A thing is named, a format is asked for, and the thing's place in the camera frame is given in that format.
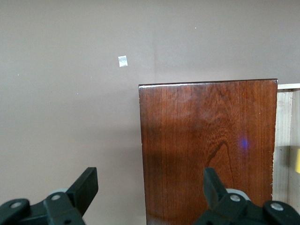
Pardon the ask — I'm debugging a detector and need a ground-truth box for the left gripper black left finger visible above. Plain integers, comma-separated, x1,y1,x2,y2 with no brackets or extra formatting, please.
0,166,98,225

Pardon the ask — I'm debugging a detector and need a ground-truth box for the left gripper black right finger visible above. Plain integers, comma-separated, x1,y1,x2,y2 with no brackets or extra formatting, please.
193,167,300,225

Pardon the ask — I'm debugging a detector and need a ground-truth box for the dark brown wooden cabinet box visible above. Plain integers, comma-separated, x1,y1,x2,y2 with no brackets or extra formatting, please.
138,78,279,225

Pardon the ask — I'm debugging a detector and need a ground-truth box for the brown table cover sheet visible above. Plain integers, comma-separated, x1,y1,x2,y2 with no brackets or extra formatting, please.
0,0,300,225

